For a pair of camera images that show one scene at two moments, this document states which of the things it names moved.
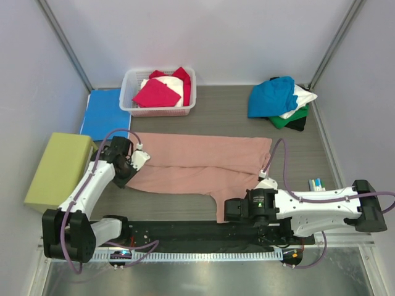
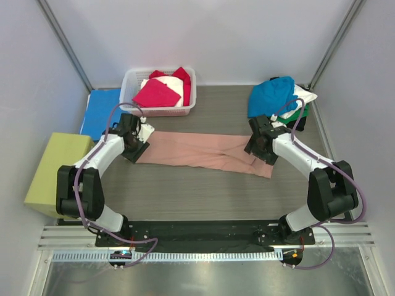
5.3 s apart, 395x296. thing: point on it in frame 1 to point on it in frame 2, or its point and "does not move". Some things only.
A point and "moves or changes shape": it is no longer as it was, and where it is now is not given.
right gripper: x=247 y=195 to x=252 y=147
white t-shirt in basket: x=174 y=83 does not move
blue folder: x=104 y=114 does not move
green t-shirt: x=279 y=122 does not move
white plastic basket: x=158 y=92 does not move
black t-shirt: x=297 y=124 does not move
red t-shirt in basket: x=157 y=94 does not move
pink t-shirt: x=223 y=166 moves or changes shape
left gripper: x=121 y=182 to x=134 y=156
